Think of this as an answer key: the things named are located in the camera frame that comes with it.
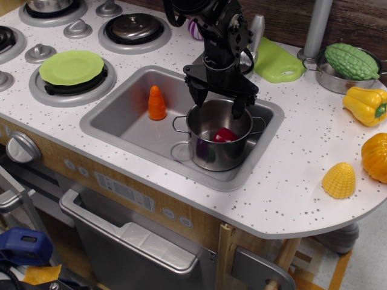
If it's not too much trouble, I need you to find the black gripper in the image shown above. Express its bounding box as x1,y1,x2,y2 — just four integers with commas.
183,64,259,119

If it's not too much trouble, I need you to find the dark red toy sweet potato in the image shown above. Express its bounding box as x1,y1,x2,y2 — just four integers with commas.
212,127,239,143

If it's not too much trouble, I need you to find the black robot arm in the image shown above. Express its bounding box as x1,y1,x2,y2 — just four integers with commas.
163,1,259,119

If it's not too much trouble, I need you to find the steel pot in sink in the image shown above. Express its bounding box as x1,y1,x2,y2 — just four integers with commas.
172,99,268,172

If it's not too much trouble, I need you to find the grey toy sink basin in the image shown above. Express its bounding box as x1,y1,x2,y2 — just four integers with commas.
80,66,284,191

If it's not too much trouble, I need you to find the steel pot lid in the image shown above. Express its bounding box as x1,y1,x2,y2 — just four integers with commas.
106,13,163,40

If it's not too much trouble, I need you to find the small steel pot right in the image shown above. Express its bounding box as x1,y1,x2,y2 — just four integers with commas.
302,50,377,94

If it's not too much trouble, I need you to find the steel pot top left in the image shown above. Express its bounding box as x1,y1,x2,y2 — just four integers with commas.
27,0,73,13

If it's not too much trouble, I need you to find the green toy cutting board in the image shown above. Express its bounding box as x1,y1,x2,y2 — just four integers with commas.
254,37,305,83

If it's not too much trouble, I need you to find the orange toy carrot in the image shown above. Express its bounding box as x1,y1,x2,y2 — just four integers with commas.
148,85,167,120

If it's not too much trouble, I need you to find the purple white toy onion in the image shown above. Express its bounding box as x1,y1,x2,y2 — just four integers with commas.
188,19,203,40

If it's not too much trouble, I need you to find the silver toy faucet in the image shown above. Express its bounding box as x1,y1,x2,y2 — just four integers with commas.
239,14,265,75

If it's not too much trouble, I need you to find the grey vertical pole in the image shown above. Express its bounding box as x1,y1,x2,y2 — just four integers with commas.
298,0,333,60

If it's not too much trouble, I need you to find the green toy bitter gourd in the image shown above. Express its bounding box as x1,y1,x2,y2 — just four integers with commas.
324,43,380,81

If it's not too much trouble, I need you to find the silver stove knob top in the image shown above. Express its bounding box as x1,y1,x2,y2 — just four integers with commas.
96,0,123,18

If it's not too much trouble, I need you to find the silver stove knob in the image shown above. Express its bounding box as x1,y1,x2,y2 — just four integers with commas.
96,0,123,18
63,19,93,39
0,71,15,92
25,43,57,64

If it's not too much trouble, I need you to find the yellow toy corn piece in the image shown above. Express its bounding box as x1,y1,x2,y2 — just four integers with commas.
322,163,356,199

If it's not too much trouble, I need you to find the yellow toy bell pepper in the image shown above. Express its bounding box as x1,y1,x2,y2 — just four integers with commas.
342,87,386,127

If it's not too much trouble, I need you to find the silver stove knob upper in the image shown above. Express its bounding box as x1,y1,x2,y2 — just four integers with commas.
63,19,93,39

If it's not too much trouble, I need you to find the light green toy plate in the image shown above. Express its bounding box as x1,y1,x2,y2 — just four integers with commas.
39,50,105,86

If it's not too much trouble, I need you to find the front stove burner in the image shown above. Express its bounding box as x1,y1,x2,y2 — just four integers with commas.
28,59,116,108

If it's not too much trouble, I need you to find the orange toy pumpkin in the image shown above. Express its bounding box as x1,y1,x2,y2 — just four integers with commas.
361,133,386,184

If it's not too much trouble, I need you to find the grey cabinet door right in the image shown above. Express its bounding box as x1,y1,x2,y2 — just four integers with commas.
232,246,296,289

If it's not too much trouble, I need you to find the grey dishwasher door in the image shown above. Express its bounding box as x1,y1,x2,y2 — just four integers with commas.
59,189,216,289

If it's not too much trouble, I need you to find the back left stove burner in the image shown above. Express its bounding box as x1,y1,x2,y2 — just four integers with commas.
18,1,88,28

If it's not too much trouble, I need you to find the silver stove knob middle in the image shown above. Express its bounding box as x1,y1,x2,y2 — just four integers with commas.
25,43,57,64

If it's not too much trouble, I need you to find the silver round oven dial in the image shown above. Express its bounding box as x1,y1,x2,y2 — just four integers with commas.
5,131,42,164

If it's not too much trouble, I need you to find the silver stove knob left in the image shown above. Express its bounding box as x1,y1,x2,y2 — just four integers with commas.
0,71,15,92

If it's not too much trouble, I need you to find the left edge stove burner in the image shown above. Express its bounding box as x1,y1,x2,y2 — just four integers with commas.
1,26,27,65

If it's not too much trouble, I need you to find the grey oven door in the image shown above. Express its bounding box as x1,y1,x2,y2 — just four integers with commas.
0,143,76,228

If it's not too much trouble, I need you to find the blue clamp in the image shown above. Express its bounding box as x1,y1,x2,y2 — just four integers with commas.
1,227,54,266

